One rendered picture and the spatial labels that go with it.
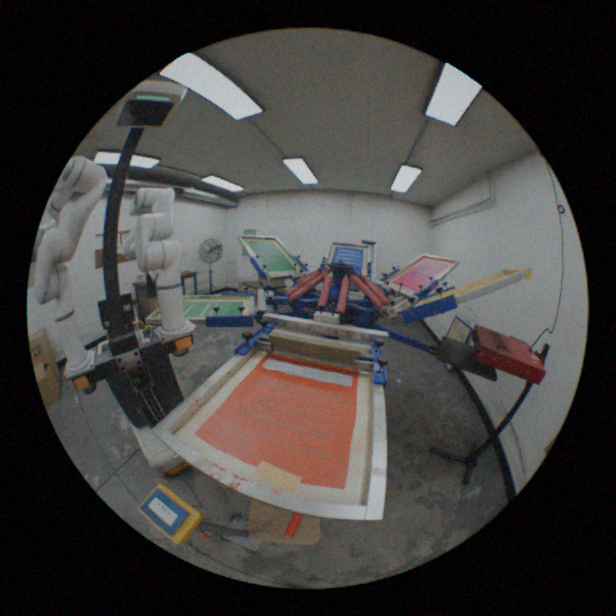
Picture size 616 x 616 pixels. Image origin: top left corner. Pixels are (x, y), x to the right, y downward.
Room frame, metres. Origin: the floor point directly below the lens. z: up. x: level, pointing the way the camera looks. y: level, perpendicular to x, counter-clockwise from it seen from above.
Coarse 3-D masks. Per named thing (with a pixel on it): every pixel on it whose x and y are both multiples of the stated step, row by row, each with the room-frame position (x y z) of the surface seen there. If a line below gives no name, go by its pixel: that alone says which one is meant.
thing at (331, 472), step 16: (320, 368) 0.64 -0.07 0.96; (336, 368) 0.64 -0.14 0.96; (304, 384) 0.53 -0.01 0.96; (320, 384) 0.53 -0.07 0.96; (336, 384) 0.54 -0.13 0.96; (352, 384) 0.54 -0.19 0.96; (352, 400) 0.45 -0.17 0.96; (352, 416) 0.38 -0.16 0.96; (336, 432) 0.32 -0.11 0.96; (352, 432) 0.31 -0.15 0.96; (272, 448) 0.25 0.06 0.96; (288, 448) 0.25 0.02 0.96; (336, 448) 0.26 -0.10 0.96; (272, 464) 0.20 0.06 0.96; (288, 464) 0.20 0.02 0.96; (304, 464) 0.21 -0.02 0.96; (320, 464) 0.21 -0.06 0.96; (336, 464) 0.21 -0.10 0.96; (304, 480) 0.16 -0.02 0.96; (320, 480) 0.16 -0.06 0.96; (336, 480) 0.16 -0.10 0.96
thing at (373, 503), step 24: (312, 336) 0.86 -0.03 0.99; (240, 360) 0.59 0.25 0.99; (216, 384) 0.43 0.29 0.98; (192, 408) 0.30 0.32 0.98; (384, 408) 0.37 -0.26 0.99; (168, 432) 0.18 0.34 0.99; (384, 432) 0.28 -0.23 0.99; (192, 456) 0.14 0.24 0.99; (384, 456) 0.20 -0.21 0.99; (216, 480) 0.11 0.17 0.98; (240, 480) 0.12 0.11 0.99; (384, 480) 0.13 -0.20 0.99; (288, 504) 0.08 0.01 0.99; (312, 504) 0.08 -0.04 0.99; (336, 504) 0.08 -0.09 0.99
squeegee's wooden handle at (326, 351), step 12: (276, 336) 0.70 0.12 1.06; (288, 336) 0.70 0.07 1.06; (276, 348) 0.69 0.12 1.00; (288, 348) 0.68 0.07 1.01; (300, 348) 0.67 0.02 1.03; (312, 348) 0.66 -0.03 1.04; (324, 348) 0.65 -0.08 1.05; (336, 348) 0.64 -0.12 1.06; (348, 348) 0.63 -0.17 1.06; (336, 360) 0.63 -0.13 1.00; (348, 360) 0.62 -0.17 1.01
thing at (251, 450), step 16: (256, 368) 0.60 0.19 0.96; (240, 384) 0.49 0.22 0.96; (240, 400) 0.41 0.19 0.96; (224, 416) 0.33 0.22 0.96; (208, 432) 0.25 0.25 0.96; (224, 432) 0.27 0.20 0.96; (240, 432) 0.28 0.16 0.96; (224, 448) 0.21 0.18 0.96; (240, 448) 0.23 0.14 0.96; (256, 448) 0.24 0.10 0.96; (256, 464) 0.19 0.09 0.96
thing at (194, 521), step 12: (168, 492) 0.01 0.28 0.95; (180, 504) 0.00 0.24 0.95; (192, 516) -0.02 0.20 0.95; (180, 528) -0.07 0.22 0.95; (192, 528) -0.05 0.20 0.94; (204, 528) -0.06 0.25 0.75; (216, 528) -0.04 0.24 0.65; (228, 528) -0.03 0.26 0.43; (240, 528) -0.01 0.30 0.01; (180, 540) -0.11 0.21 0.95; (240, 540) -0.12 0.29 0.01; (252, 540) -0.09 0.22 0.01
